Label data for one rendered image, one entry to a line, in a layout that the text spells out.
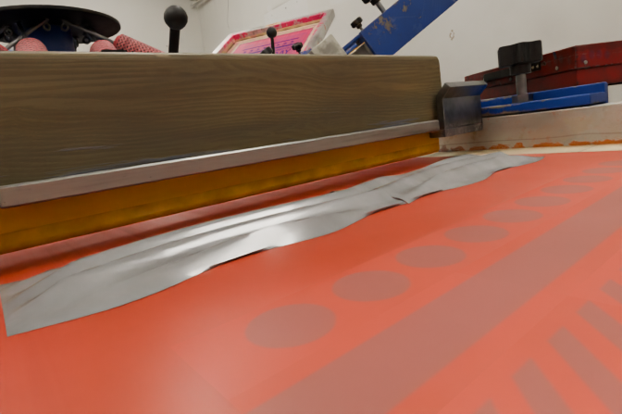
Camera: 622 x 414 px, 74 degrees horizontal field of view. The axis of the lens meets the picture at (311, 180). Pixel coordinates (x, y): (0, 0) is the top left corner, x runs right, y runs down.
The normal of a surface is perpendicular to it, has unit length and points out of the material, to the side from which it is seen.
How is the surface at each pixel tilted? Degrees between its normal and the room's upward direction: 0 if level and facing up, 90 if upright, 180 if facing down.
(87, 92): 90
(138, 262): 34
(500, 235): 0
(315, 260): 0
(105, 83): 90
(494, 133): 90
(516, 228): 0
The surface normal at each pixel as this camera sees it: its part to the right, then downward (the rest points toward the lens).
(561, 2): -0.77, 0.18
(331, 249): -0.13, -0.98
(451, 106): 0.62, 0.01
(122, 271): 0.25, -0.86
